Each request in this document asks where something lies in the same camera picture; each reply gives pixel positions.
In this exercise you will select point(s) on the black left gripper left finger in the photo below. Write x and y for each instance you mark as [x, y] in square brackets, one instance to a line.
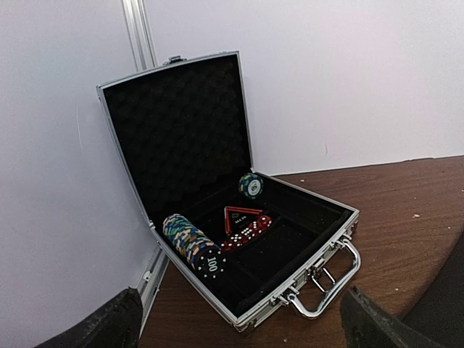
[117, 323]

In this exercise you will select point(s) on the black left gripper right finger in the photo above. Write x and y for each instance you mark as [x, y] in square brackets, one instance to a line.
[366, 324]

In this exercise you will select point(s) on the poker chip stack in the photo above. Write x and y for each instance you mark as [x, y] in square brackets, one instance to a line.
[203, 255]

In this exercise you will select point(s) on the aluminium poker chip case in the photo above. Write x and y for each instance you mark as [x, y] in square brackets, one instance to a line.
[182, 134]

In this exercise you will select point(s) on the red dice row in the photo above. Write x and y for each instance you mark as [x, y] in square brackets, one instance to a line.
[246, 235]

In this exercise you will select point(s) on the green poker chip in case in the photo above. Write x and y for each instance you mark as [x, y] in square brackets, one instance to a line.
[251, 185]

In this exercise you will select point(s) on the aluminium frame post left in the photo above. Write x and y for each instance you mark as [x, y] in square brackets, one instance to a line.
[139, 33]

